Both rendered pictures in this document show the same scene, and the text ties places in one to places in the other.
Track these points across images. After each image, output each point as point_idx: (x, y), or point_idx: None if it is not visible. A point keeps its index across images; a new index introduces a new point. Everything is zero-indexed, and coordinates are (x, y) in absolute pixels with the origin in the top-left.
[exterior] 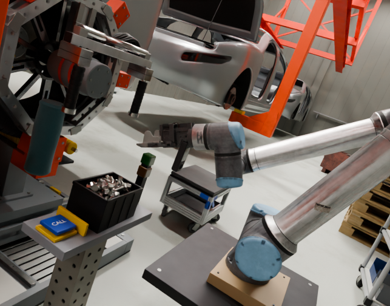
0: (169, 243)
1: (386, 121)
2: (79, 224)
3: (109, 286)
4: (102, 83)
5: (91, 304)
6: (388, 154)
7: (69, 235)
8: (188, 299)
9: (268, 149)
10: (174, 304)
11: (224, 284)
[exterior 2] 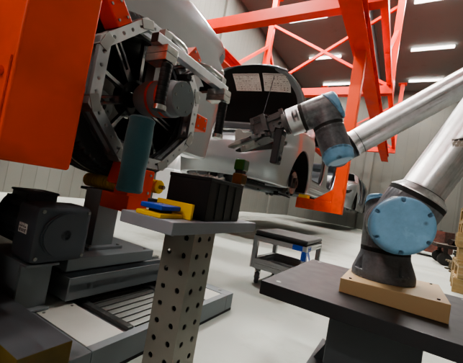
0: (271, 302)
1: None
2: (183, 207)
3: (216, 338)
4: (186, 101)
5: (199, 355)
6: None
7: (174, 216)
8: (327, 301)
9: (369, 122)
10: (299, 354)
11: (363, 287)
